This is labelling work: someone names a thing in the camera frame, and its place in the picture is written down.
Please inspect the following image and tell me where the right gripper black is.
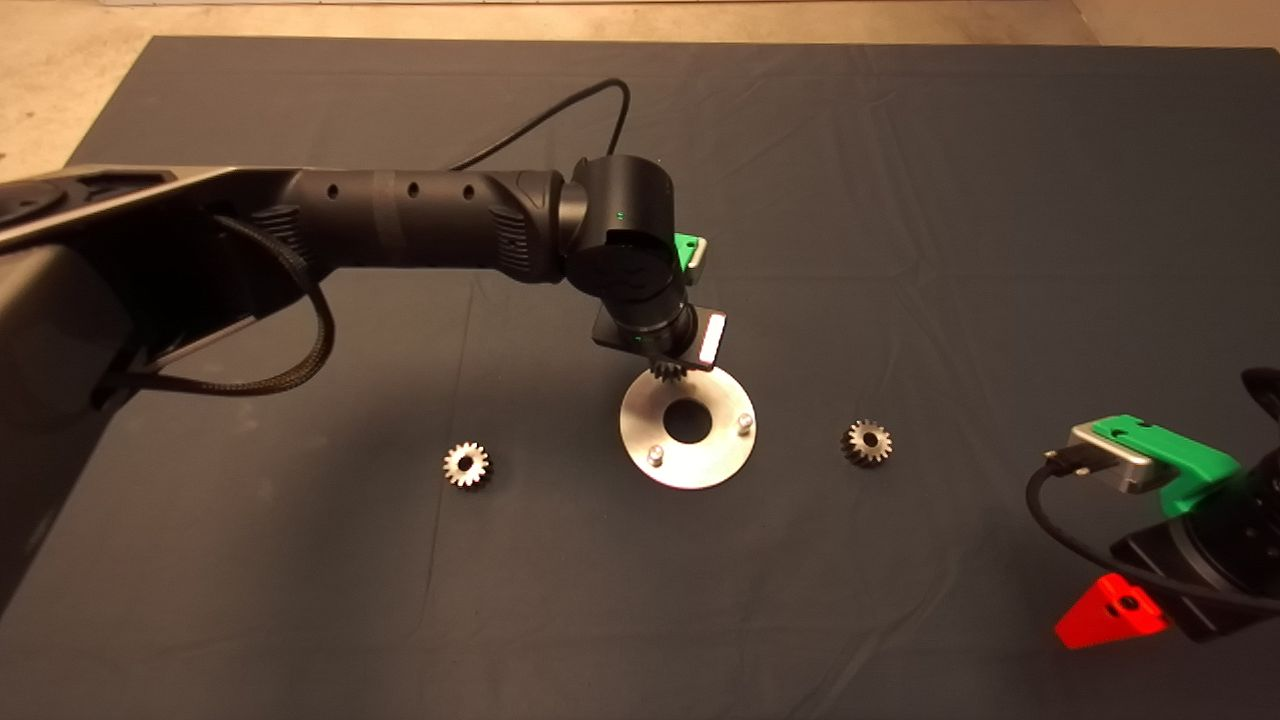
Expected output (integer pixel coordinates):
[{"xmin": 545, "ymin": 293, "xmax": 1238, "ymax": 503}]
[{"xmin": 1055, "ymin": 520, "xmax": 1280, "ymax": 652}]

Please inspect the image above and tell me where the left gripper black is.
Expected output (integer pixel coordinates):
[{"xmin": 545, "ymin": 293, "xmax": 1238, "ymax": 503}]
[{"xmin": 592, "ymin": 300, "xmax": 728, "ymax": 373}]

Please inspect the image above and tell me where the round metal carrier plate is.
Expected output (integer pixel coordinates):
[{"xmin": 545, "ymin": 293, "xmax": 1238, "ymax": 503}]
[{"xmin": 619, "ymin": 362, "xmax": 758, "ymax": 491}]

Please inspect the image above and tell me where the dark grey table cloth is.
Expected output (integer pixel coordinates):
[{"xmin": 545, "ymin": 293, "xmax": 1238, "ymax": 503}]
[{"xmin": 0, "ymin": 35, "xmax": 1280, "ymax": 720}]

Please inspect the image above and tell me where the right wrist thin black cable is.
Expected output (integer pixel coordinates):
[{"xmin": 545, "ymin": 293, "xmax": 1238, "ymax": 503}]
[{"xmin": 1025, "ymin": 450, "xmax": 1280, "ymax": 613}]

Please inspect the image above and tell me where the wrist thin black cable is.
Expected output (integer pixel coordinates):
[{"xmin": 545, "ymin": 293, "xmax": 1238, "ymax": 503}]
[
  {"xmin": 1025, "ymin": 450, "xmax": 1280, "ymax": 613},
  {"xmin": 450, "ymin": 78, "xmax": 633, "ymax": 171}
]

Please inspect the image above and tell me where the right wrist green camera mount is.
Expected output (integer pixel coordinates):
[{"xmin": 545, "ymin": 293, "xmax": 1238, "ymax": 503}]
[{"xmin": 1092, "ymin": 415, "xmax": 1241, "ymax": 517}]

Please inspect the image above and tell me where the left wrist thin black cable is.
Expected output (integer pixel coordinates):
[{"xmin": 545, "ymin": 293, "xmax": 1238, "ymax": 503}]
[{"xmin": 450, "ymin": 78, "xmax": 633, "ymax": 171}]

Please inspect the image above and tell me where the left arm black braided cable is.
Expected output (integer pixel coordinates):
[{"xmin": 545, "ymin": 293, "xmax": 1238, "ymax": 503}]
[{"xmin": 100, "ymin": 213, "xmax": 337, "ymax": 399}]

